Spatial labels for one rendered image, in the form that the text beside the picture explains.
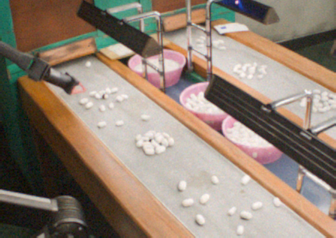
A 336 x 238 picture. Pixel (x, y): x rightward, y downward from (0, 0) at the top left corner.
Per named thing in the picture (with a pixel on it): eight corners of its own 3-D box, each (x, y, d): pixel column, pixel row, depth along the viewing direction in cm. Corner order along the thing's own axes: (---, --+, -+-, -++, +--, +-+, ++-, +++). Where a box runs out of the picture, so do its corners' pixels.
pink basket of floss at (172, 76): (178, 94, 229) (177, 75, 224) (121, 89, 235) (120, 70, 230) (192, 68, 250) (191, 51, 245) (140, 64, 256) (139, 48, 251)
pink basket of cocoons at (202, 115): (223, 142, 196) (223, 121, 190) (167, 122, 209) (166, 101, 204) (256, 112, 213) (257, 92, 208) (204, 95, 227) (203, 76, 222)
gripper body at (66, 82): (69, 73, 204) (55, 66, 199) (79, 82, 197) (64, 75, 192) (61, 86, 205) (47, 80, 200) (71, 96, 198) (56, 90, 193)
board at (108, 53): (112, 61, 241) (112, 58, 240) (99, 52, 252) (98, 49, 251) (170, 43, 255) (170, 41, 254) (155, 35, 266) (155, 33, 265)
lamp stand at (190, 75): (210, 94, 228) (208, 0, 203) (185, 78, 242) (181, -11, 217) (243, 82, 236) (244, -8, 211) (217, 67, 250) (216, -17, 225)
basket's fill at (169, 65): (149, 92, 229) (148, 81, 226) (126, 75, 245) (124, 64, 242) (190, 79, 239) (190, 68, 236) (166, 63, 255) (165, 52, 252)
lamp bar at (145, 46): (143, 59, 174) (142, 40, 170) (76, 16, 219) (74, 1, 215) (163, 53, 178) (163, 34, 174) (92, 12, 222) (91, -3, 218)
